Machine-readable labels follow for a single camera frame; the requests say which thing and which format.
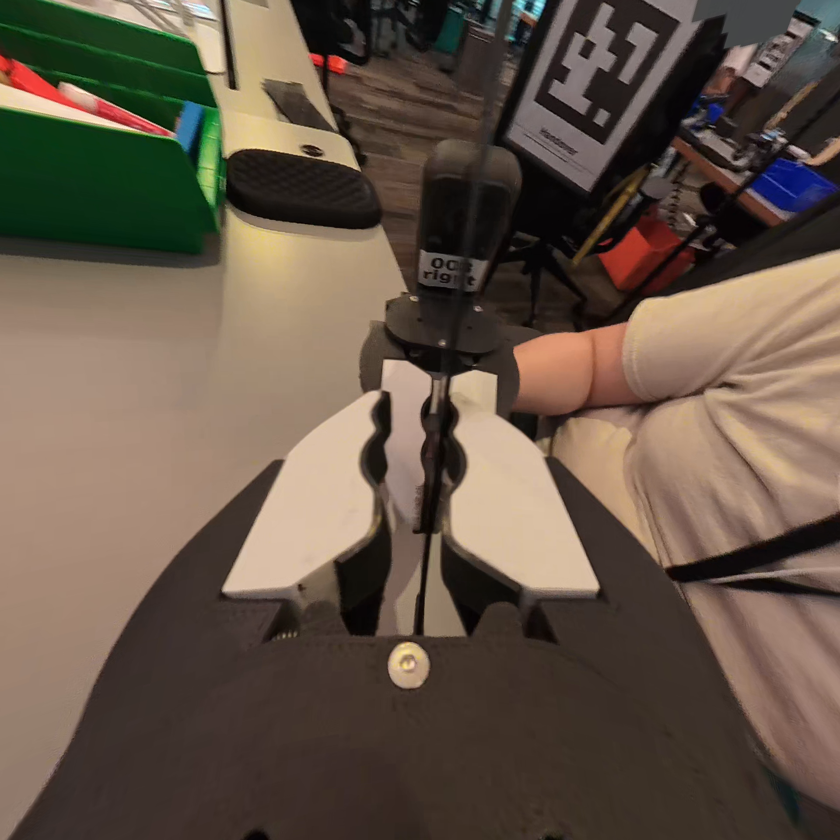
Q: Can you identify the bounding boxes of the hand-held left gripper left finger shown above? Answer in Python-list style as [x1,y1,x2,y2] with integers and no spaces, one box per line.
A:
[222,390,395,636]

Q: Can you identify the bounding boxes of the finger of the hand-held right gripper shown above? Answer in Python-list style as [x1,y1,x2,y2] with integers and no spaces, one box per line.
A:
[381,357,434,526]
[451,371,498,422]

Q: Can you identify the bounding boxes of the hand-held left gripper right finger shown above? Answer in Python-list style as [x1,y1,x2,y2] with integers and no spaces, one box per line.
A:
[440,410,602,636]

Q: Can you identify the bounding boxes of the black zip tie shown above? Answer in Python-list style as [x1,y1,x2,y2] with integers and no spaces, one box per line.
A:
[412,0,519,636]

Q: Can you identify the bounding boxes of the person's right forearm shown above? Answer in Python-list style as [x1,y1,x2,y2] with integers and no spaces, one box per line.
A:
[512,322,641,417]

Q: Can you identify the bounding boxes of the grey desk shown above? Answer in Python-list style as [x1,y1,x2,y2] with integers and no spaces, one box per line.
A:
[0,0,427,840]

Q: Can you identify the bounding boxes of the black tripod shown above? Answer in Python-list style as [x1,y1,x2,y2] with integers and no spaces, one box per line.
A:
[505,230,592,329]

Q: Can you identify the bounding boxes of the yellow pole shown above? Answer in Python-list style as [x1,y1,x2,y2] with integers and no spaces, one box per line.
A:
[571,167,651,266]

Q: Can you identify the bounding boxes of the black padded wrist rest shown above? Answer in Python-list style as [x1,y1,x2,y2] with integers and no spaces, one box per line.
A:
[225,148,383,231]

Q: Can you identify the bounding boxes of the orange box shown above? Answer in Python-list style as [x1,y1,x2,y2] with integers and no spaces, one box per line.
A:
[598,213,697,293]

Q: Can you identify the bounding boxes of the teal trash bin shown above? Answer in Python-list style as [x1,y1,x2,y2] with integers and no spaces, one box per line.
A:
[433,7,470,56]

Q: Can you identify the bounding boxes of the framed black-white marker poster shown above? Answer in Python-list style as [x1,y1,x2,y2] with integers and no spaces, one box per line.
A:
[499,0,723,194]

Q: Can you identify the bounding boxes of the black rectangular pad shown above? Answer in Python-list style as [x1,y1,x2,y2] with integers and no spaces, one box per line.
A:
[261,79,337,132]

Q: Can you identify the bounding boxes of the person's torso beige shirt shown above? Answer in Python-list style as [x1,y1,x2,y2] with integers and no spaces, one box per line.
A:
[551,249,840,808]

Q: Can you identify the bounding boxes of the brown table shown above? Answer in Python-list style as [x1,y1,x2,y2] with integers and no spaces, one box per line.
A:
[669,134,788,227]

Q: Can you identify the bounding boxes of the blue flat item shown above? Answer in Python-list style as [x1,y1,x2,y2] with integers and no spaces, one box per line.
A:
[176,100,206,161]

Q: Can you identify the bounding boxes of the blue storage crate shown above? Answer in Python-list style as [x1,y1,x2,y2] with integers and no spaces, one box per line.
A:
[748,157,840,214]

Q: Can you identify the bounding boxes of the green file organizer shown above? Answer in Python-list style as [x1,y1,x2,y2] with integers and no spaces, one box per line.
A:
[0,0,227,256]

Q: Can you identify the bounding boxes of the red and white folders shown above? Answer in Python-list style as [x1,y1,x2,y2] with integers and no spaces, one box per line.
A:
[0,56,175,139]

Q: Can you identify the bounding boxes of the black strap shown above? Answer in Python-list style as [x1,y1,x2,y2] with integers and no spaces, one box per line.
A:
[666,515,840,598]

